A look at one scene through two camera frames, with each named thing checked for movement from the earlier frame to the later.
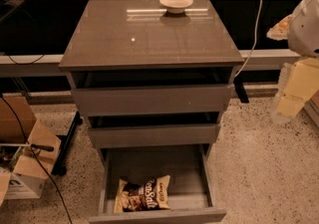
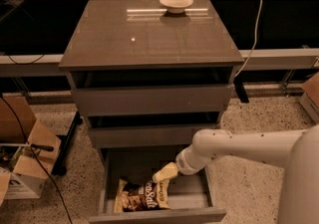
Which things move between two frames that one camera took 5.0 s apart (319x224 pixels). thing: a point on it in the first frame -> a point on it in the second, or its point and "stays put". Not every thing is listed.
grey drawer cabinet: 151,82 stays put
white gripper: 305,32 -> 183,164
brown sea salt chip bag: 150,195 stays put
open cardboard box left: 29,152 stays put
